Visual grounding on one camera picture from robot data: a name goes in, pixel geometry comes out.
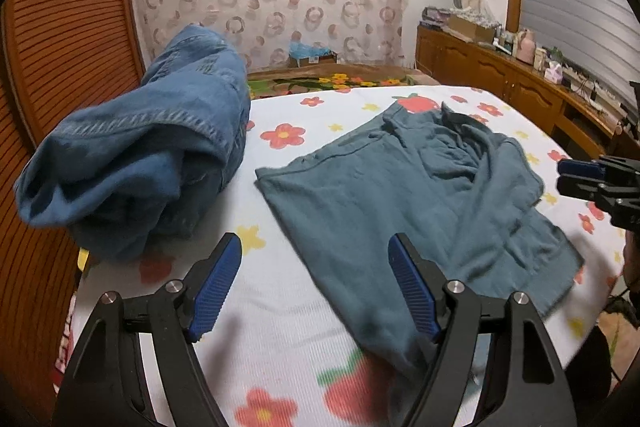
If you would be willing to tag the white power strip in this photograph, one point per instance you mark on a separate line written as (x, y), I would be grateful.
(587, 83)

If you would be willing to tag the teal t-shirt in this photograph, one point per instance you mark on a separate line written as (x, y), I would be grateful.
(375, 207)

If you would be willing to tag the pink tissue box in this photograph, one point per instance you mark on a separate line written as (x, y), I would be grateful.
(553, 72)

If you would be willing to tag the blue denim jeans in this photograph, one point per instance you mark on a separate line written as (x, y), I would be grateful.
(145, 147)

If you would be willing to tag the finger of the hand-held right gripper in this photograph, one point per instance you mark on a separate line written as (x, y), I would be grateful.
(575, 188)
(577, 168)

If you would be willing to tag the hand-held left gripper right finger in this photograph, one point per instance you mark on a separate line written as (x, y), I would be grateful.
(412, 294)

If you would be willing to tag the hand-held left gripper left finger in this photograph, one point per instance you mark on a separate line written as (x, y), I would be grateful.
(215, 289)

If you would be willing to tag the white flower strawberry bed sheet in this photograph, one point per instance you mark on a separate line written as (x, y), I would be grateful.
(280, 332)

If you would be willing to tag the flat cardboard box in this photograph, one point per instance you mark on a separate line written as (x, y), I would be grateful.
(470, 28)

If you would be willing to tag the cardboard box with blue bags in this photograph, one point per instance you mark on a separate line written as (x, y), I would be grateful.
(312, 56)

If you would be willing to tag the wooden louvered wardrobe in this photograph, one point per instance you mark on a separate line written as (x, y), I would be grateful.
(65, 32)

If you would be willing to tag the wooden cabinet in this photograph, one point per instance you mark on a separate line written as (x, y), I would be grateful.
(480, 67)

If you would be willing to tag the pile of packets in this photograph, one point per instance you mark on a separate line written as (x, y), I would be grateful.
(437, 16)

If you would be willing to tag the brown floral blanket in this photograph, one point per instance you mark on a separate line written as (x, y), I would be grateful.
(350, 76)

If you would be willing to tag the person's dark clothing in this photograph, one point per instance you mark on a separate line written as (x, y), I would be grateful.
(595, 367)

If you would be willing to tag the pink kettle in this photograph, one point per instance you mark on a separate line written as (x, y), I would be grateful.
(525, 47)

